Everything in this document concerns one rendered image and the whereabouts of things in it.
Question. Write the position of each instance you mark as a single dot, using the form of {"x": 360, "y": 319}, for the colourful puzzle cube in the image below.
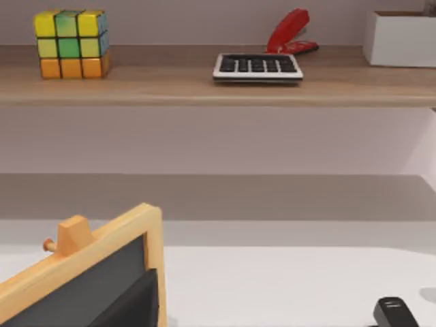
{"x": 69, "y": 46}

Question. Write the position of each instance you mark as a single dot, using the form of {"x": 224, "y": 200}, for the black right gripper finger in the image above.
{"x": 136, "y": 306}

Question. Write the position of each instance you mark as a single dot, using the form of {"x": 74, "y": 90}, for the white calculator with black keys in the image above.
{"x": 257, "y": 66}

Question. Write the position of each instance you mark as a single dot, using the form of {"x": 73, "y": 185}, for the red stapler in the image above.
{"x": 287, "y": 32}

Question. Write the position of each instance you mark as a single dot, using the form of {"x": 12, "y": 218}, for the wooden framed blackboard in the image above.
{"x": 85, "y": 272}

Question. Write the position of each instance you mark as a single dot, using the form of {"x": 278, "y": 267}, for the white box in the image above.
{"x": 402, "y": 39}

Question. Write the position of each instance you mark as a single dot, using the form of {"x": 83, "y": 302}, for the wooden shelf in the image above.
{"x": 170, "y": 88}

